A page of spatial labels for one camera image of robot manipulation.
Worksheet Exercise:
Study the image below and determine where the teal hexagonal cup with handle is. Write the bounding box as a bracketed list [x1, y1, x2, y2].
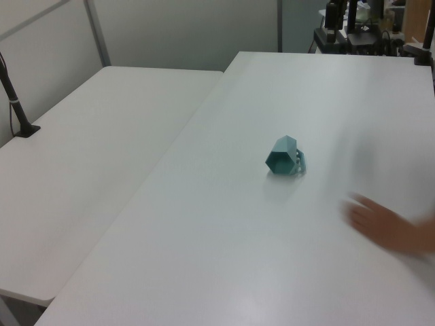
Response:
[264, 135, 309, 177]

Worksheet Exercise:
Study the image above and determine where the white side table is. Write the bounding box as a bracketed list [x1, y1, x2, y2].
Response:
[0, 65, 224, 308]

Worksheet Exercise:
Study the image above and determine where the black flat case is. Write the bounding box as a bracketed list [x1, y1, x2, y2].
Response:
[347, 24, 379, 47]

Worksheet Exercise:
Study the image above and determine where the person's bare hand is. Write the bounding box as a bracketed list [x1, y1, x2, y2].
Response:
[341, 192, 414, 254]

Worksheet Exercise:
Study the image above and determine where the black camera pole with white band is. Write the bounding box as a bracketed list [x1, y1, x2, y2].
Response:
[0, 50, 41, 139]

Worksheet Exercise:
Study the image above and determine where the person's bare forearm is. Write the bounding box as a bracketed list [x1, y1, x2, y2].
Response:
[409, 209, 435, 261]

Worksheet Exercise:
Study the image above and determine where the black camera device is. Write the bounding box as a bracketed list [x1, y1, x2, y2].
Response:
[324, 1, 345, 30]

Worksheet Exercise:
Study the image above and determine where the black upright post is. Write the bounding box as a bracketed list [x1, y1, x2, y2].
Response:
[346, 0, 360, 35]

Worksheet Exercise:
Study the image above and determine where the black equipment box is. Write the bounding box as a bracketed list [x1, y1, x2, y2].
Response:
[313, 28, 349, 54]

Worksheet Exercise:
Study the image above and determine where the beige board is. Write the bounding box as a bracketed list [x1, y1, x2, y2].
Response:
[403, 0, 430, 42]

